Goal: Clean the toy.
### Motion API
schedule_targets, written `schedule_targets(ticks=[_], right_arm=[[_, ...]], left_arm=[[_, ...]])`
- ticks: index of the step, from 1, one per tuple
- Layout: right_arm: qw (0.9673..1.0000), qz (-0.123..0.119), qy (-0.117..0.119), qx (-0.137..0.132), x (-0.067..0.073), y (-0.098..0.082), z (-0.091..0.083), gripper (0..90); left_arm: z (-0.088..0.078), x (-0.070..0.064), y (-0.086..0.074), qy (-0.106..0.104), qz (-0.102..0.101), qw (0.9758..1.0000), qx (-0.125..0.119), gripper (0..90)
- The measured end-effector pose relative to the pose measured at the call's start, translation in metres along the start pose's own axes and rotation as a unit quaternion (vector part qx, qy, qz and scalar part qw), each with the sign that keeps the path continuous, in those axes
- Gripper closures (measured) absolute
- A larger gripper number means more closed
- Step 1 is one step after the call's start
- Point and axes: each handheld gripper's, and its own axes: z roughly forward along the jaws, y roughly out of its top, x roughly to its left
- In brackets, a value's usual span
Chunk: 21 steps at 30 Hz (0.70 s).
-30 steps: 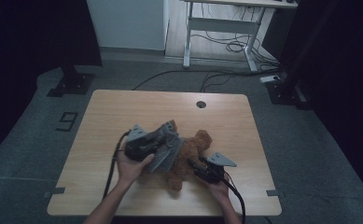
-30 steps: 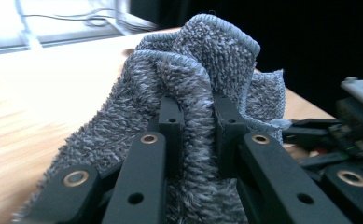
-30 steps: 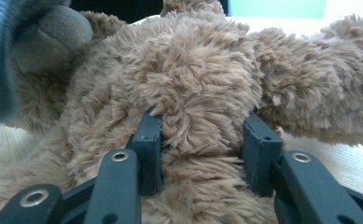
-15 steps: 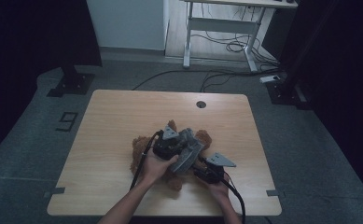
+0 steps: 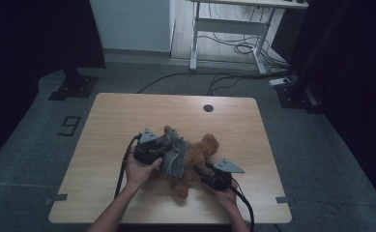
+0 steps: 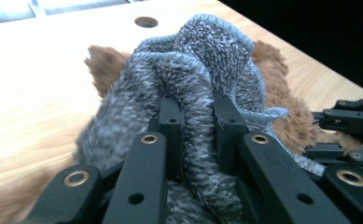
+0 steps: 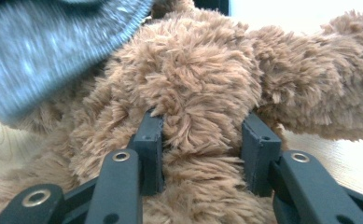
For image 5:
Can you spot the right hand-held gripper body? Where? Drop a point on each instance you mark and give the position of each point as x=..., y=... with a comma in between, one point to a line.
x=222, y=179

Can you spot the black stand base plate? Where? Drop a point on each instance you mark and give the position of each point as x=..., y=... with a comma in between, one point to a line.
x=296, y=95
x=76, y=85

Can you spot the grey tape strip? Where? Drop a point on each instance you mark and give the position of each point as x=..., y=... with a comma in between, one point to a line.
x=58, y=197
x=283, y=199

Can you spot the white power strip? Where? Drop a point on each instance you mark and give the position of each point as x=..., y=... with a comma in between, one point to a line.
x=279, y=81

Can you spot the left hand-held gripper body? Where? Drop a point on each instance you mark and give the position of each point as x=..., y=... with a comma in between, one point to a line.
x=147, y=151

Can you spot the brown teddy bear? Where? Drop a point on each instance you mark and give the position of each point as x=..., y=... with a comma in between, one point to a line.
x=196, y=154

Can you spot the white metal-frame desk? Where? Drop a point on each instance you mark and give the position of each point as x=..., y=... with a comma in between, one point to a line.
x=227, y=25

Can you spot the person's right hand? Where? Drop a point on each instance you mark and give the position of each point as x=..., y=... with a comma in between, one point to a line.
x=225, y=196

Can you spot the person's left hand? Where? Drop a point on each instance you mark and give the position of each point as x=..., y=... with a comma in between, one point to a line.
x=138, y=174

